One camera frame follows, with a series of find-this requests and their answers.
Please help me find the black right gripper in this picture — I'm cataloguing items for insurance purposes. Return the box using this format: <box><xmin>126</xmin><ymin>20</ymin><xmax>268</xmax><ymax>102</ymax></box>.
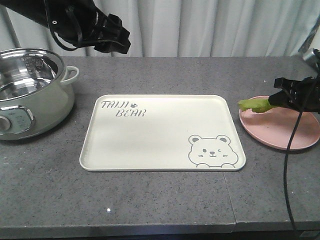
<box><xmin>268</xmin><ymin>77</ymin><xmax>320</xmax><ymax>112</ymax></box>

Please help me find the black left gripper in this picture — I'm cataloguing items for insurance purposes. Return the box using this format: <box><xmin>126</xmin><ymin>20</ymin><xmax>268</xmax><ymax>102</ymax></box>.
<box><xmin>73</xmin><ymin>7</ymin><xmax>131</xmax><ymax>54</ymax></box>

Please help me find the green lettuce leaf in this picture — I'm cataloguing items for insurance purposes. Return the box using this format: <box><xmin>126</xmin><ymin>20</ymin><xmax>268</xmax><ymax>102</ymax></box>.
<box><xmin>237</xmin><ymin>98</ymin><xmax>277</xmax><ymax>113</ymax></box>

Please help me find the pink round plate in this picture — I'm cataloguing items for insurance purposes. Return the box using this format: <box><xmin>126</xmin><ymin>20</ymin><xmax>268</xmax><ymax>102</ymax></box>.
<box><xmin>239</xmin><ymin>95</ymin><xmax>320</xmax><ymax>151</ymax></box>

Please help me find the cream bear serving tray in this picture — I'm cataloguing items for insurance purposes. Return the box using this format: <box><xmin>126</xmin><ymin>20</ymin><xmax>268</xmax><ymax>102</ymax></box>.
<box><xmin>79</xmin><ymin>94</ymin><xmax>246</xmax><ymax>171</ymax></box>

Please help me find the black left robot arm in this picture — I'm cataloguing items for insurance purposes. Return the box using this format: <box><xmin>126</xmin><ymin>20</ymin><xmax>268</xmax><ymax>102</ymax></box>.
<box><xmin>0</xmin><ymin>0</ymin><xmax>131</xmax><ymax>54</ymax></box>

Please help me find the grey pleated curtain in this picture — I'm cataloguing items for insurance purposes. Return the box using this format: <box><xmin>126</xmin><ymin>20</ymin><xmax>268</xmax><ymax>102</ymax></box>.
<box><xmin>0</xmin><ymin>0</ymin><xmax>320</xmax><ymax>58</ymax></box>

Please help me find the green electric cooking pot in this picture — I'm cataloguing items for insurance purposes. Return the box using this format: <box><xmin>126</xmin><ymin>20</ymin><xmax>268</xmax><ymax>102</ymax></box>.
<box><xmin>0</xmin><ymin>48</ymin><xmax>80</xmax><ymax>141</ymax></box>

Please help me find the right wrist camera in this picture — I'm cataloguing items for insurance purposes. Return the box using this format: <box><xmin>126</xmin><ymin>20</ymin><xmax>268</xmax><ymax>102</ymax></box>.
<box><xmin>302</xmin><ymin>48</ymin><xmax>320</xmax><ymax>68</ymax></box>

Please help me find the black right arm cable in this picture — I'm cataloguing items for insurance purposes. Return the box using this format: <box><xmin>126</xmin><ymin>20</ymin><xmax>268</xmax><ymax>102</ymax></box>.
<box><xmin>283</xmin><ymin>49</ymin><xmax>320</xmax><ymax>232</ymax></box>

